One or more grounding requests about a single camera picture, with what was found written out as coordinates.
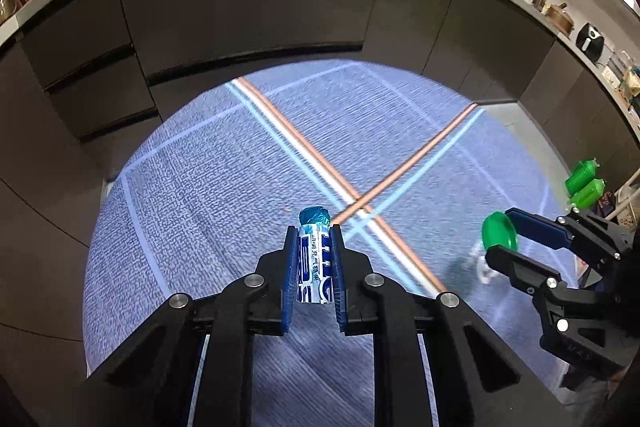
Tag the black air fryer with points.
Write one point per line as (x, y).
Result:
(590, 41)

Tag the white storage rack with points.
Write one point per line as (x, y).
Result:
(629, 207)

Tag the green round lid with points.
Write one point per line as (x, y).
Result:
(500, 232)

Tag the green plastic bottle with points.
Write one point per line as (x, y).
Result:
(581, 177)
(589, 193)

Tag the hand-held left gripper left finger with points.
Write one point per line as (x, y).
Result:
(288, 279)

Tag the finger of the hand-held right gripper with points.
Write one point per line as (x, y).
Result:
(520, 269)
(542, 227)

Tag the blue checked tablecloth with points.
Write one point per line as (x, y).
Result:
(225, 157)

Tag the brass pot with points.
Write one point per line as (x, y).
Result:
(559, 18)

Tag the blue white candy roll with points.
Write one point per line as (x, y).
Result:
(314, 257)

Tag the dark kitchen cabinets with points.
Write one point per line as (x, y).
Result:
(250, 7)

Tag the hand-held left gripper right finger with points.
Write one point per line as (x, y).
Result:
(339, 279)

